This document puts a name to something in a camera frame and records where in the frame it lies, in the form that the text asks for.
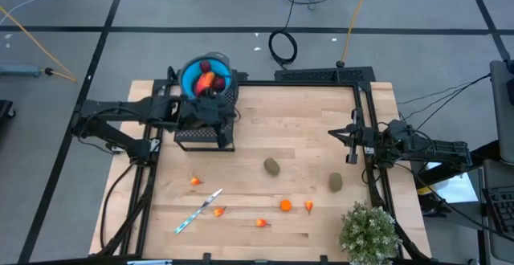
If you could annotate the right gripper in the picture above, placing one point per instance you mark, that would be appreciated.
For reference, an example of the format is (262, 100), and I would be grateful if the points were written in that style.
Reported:
(365, 140)

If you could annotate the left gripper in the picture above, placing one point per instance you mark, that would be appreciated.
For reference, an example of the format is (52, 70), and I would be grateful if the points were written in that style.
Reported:
(205, 112)

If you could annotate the red-orange mango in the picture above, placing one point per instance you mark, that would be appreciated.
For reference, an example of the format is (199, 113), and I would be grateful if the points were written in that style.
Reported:
(205, 82)

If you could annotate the blue collapsible bowl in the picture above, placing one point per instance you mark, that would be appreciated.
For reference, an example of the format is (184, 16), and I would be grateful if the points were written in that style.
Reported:
(188, 74)

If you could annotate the dark red apple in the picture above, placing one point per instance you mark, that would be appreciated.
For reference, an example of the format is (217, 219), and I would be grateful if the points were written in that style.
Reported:
(205, 66)

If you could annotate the brown-green kiwi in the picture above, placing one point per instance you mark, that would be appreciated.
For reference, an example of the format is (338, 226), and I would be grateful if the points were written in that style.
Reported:
(335, 181)
(272, 166)

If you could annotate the small orange-red pear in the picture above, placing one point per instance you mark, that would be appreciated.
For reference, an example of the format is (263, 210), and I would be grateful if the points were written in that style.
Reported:
(218, 212)
(261, 223)
(308, 205)
(195, 181)

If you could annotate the orange tangerine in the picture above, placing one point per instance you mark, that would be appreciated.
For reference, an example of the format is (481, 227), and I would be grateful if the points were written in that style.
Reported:
(286, 205)

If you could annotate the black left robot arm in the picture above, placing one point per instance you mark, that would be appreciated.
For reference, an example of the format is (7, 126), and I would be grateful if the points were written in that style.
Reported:
(128, 106)

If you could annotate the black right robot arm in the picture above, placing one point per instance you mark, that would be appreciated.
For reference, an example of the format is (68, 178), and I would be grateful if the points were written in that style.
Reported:
(437, 150)

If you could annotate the black perforated metal shelf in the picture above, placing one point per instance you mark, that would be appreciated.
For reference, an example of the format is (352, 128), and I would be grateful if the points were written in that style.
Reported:
(201, 134)

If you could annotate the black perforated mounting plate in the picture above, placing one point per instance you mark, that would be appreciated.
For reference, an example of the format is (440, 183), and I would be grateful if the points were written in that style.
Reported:
(321, 75)

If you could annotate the potted green plant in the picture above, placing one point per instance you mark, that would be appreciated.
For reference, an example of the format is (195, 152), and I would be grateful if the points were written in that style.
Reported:
(369, 233)

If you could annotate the white panel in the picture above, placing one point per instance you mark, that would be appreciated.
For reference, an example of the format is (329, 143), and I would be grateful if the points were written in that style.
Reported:
(454, 184)

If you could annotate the black desk bar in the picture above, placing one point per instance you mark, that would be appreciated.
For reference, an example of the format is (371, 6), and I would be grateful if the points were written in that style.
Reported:
(488, 150)

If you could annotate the grey monitor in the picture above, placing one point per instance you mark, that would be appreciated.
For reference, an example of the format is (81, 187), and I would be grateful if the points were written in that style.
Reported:
(504, 112)

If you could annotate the black keyboard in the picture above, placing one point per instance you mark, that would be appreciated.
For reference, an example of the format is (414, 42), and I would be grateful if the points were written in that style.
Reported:
(504, 210)

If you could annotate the grey desk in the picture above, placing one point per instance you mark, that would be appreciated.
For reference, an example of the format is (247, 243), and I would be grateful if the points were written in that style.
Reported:
(494, 249)

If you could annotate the grey floor bar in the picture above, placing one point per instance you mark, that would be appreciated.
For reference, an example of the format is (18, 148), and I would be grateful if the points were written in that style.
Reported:
(20, 70)

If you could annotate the black floor object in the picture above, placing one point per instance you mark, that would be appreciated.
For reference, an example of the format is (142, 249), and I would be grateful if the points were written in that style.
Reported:
(6, 108)

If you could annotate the black metal table frame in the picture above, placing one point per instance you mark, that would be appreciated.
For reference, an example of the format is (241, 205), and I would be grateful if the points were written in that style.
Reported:
(297, 83)

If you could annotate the grey camera bracket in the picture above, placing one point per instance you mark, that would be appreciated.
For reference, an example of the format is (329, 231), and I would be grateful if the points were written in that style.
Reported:
(148, 262)

